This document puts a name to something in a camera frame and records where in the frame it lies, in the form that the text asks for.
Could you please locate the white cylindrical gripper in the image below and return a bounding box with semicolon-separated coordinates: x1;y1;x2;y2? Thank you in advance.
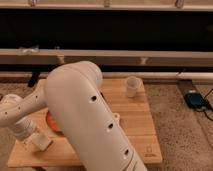
9;117;36;141

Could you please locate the white rectangular sponge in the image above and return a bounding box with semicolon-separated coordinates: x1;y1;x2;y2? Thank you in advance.
32;133;52;151

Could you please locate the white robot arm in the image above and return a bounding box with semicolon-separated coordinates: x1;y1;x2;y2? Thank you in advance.
0;61;148;171

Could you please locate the white ceramic cup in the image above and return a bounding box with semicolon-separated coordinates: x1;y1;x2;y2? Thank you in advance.
126;76;141;98

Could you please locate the orange bowl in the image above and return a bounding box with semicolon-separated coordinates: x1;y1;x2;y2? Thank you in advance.
46;111;62;135

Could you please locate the wooden table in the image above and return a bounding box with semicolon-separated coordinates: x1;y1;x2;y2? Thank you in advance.
7;79;162;168

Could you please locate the blue power adapter box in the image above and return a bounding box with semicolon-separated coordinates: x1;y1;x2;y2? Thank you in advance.
184;93;206;108

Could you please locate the grey metal rail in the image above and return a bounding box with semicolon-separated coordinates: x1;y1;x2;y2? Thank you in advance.
0;48;213;67

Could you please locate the black cable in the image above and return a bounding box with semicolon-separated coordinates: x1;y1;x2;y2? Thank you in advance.
199;88;213;122

